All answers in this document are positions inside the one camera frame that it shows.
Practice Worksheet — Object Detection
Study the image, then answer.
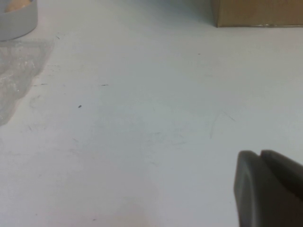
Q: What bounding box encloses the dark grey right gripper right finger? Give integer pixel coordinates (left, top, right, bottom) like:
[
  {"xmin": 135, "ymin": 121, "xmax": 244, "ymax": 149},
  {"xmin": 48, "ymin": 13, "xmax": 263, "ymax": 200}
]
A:
[{"xmin": 259, "ymin": 149, "xmax": 303, "ymax": 190}]

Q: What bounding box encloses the brown cardboard box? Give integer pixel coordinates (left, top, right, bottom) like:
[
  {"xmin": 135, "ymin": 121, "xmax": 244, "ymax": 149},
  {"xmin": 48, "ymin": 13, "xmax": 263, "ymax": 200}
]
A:
[{"xmin": 211, "ymin": 0, "xmax": 303, "ymax": 28}]

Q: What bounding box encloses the brown egg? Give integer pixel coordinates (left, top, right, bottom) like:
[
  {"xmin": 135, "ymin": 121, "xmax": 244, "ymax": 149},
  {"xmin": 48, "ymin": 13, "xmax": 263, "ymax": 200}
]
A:
[{"xmin": 4, "ymin": 0, "xmax": 32, "ymax": 12}]

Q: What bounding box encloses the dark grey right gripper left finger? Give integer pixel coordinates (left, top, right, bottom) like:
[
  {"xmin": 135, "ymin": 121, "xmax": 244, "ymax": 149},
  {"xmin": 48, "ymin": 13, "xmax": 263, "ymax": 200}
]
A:
[{"xmin": 233, "ymin": 150, "xmax": 303, "ymax": 227}]

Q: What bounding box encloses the grey round bowl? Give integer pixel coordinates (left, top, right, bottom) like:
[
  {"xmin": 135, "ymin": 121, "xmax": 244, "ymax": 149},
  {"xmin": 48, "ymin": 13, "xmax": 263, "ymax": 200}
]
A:
[{"xmin": 0, "ymin": 0, "xmax": 39, "ymax": 42}]

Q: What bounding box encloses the clear plastic egg tray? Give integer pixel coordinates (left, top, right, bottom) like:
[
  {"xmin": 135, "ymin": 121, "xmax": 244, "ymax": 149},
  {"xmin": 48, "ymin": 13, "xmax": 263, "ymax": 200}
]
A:
[{"xmin": 0, "ymin": 39, "xmax": 55, "ymax": 126}]

